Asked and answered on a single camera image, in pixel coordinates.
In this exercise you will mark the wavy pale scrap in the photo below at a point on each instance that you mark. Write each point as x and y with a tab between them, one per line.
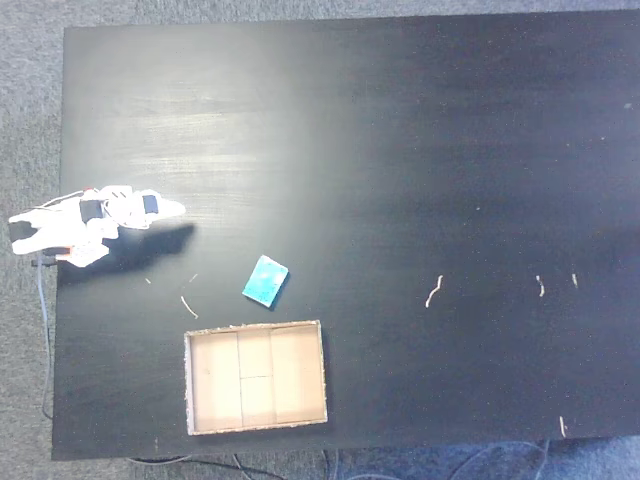
434	292

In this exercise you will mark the shallow cardboard box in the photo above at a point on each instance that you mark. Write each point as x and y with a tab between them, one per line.
255	377

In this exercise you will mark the green block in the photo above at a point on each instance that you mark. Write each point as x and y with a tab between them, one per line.
265	280

